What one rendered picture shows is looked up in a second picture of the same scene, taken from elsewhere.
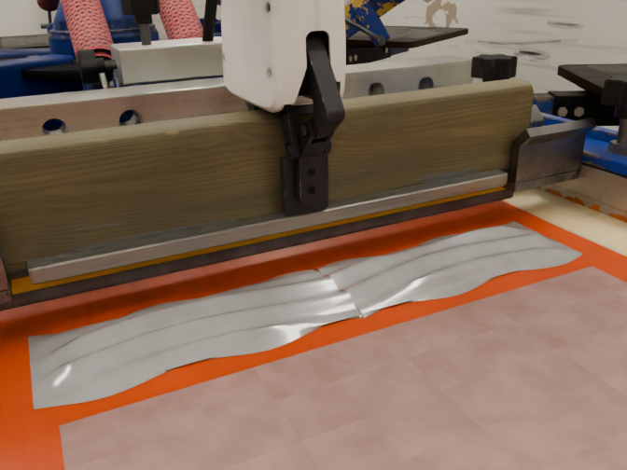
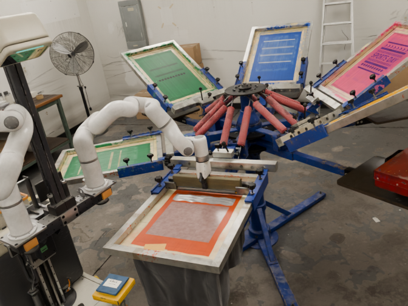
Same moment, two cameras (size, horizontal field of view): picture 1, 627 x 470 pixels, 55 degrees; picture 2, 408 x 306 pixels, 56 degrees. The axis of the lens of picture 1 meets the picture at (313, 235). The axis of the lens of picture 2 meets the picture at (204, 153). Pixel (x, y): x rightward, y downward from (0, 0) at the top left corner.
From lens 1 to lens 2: 1.89 m
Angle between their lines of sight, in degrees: 46
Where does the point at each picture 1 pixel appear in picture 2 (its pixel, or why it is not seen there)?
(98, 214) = (184, 183)
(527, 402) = (198, 213)
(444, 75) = (268, 166)
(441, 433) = (190, 212)
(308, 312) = (197, 200)
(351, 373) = (192, 206)
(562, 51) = not seen: outside the picture
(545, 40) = not seen: outside the picture
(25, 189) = (178, 179)
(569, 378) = (204, 214)
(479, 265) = (217, 201)
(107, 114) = not seen: hidden behind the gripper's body
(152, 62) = (217, 155)
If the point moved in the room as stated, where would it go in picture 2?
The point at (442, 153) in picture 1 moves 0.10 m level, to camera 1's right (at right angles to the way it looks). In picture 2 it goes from (225, 186) to (238, 191)
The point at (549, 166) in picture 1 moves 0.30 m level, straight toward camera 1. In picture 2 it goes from (242, 192) to (189, 209)
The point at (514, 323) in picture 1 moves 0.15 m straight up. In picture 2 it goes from (210, 208) to (206, 183)
